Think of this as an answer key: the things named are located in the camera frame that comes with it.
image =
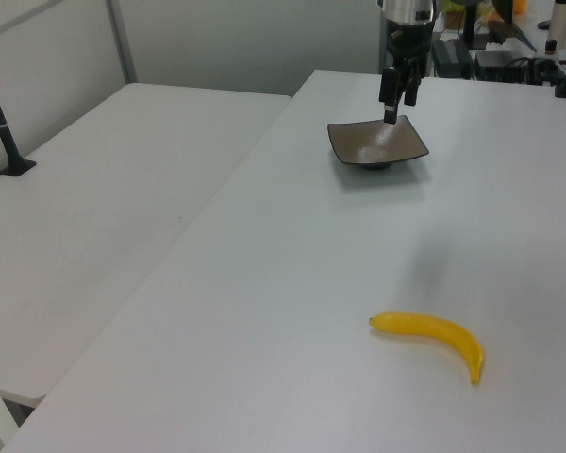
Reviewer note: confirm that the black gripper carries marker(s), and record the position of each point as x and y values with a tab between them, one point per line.
408	42

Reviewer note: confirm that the yellow banana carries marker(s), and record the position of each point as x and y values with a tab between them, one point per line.
434	328

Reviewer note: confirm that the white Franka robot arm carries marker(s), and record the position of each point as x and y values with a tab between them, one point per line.
408	10

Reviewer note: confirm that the brown square ceramic plate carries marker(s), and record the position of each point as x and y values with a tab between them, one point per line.
377	144

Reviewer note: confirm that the black equipment box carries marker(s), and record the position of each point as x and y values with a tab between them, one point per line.
453	59

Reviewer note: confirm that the black flat electronic device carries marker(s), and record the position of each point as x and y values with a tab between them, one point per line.
500	63

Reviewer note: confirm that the orange object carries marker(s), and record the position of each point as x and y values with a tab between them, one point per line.
521	5

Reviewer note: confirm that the white cylinder with black cap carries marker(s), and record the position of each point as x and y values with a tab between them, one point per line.
560	21

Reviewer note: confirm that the white side table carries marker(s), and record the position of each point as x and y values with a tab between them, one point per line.
85	212

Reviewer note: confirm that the black post on base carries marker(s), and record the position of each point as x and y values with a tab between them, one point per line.
471	23

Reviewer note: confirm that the grey partition frame post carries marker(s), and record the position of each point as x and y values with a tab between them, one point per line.
122	42

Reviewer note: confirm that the black camera pole with base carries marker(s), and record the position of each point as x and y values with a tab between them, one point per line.
2	127

